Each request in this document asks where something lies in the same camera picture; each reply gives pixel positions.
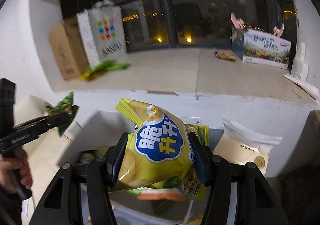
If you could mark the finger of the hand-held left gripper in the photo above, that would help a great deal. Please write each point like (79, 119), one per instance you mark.
(30, 136)
(50, 118)

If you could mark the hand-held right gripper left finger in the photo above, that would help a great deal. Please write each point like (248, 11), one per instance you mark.
(115, 165)

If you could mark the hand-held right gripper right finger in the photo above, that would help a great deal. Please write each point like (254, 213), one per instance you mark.
(200, 165)

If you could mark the green pea packet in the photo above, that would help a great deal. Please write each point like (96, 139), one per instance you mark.
(62, 105)

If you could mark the yellow green snack packet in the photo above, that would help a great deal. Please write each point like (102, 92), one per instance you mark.
(192, 187)

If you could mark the white box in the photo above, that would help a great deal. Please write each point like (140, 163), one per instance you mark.
(82, 137)

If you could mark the yellow chips bag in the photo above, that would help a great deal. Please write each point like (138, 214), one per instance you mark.
(155, 145)

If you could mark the person's left hand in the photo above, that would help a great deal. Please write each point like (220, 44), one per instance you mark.
(15, 170)

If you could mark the white sofa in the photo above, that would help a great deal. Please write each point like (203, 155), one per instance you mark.
(40, 160)

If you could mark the cream snack bag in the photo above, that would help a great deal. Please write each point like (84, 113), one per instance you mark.
(240, 150)

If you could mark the orange white snack packet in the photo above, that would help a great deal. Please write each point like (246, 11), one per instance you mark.
(160, 195)

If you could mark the brown cardboard box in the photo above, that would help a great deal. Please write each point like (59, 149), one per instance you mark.
(67, 52)

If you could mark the pile of green sachets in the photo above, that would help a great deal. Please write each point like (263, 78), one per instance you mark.
(100, 69)

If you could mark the white paper shopping bag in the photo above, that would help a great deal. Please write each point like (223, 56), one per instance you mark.
(107, 32)

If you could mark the brown flat packet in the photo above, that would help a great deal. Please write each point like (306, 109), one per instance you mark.
(225, 55)

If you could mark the white tube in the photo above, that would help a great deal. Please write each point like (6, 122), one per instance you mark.
(302, 85)

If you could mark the landscape printed box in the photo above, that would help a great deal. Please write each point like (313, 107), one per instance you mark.
(265, 47)

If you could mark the white plastic bottle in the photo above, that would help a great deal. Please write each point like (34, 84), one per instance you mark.
(300, 67)

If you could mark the dark glass window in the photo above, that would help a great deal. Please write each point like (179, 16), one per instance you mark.
(200, 20)

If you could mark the pink curved ornament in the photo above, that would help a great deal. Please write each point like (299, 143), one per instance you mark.
(278, 30)
(236, 21)

